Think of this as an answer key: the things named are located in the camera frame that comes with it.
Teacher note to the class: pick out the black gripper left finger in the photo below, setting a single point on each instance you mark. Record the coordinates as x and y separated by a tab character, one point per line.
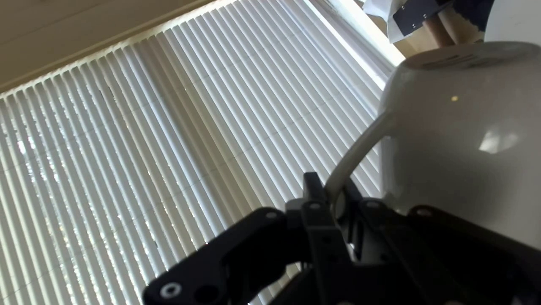
254	255

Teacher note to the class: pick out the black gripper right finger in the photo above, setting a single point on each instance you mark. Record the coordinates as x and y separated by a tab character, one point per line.
440	260

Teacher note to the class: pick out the white ceramic mug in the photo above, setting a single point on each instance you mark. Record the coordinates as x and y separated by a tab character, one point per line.
462	141

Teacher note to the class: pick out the wide white window blinds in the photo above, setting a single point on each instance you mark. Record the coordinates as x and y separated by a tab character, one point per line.
141	170

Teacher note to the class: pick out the black flat kitchen tool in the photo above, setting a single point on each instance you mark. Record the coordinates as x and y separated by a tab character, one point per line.
416	14

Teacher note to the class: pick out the white paper towel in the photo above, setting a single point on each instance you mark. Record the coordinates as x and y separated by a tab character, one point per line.
377	6

